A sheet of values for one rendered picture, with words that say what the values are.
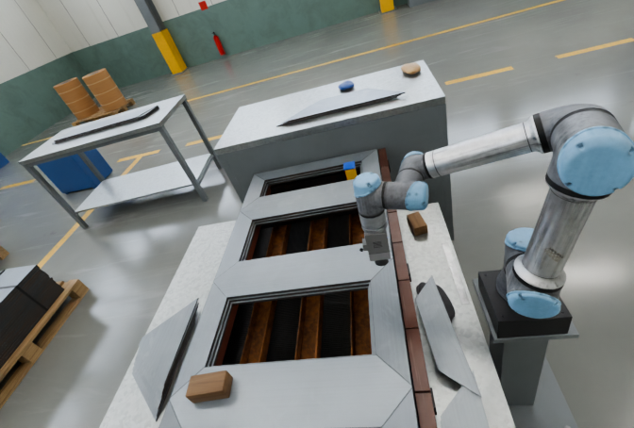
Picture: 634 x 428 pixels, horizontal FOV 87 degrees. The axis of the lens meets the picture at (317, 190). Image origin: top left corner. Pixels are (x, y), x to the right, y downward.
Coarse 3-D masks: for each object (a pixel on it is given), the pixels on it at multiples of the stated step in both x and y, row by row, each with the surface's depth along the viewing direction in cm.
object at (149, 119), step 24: (96, 120) 380; (120, 120) 336; (144, 120) 324; (192, 120) 372; (48, 144) 354; (72, 144) 328; (96, 144) 321; (168, 144) 318; (168, 168) 399; (192, 168) 379; (48, 192) 356; (96, 192) 401; (120, 192) 382; (144, 192) 365; (72, 216) 376
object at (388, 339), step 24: (336, 168) 183; (360, 168) 179; (264, 192) 186; (288, 216) 162; (312, 216) 160; (312, 288) 124; (336, 288) 122; (360, 288) 119; (384, 288) 114; (384, 312) 107; (216, 336) 119; (384, 336) 101; (216, 360) 114; (288, 360) 106; (384, 360) 95; (408, 360) 94
